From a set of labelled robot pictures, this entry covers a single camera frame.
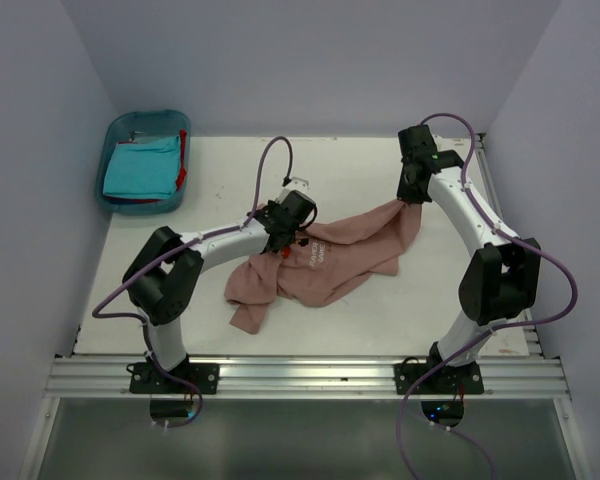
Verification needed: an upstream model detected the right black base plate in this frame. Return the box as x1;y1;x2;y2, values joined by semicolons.
393;357;485;395

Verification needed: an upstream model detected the teal plastic bin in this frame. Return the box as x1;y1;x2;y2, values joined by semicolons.
95;109;191;216

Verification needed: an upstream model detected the pink t shirt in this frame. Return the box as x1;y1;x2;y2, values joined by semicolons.
224;200;422;335

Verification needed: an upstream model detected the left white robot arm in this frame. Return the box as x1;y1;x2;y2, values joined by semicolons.
123;190;317;393

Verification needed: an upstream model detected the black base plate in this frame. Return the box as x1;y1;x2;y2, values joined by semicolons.
393;357;485;395
126;360;220;395

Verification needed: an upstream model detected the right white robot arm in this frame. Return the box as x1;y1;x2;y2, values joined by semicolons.
397;125;540;393

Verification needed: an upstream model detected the turquoise folded t shirt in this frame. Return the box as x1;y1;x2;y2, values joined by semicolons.
102;135;182;199

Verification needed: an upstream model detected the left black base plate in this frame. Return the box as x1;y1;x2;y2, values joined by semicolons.
126;360;220;395

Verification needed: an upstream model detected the aluminium rail frame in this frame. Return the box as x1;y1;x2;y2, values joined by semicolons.
44;355;570;400

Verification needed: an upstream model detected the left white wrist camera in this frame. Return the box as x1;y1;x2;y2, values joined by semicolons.
277;177;309;203

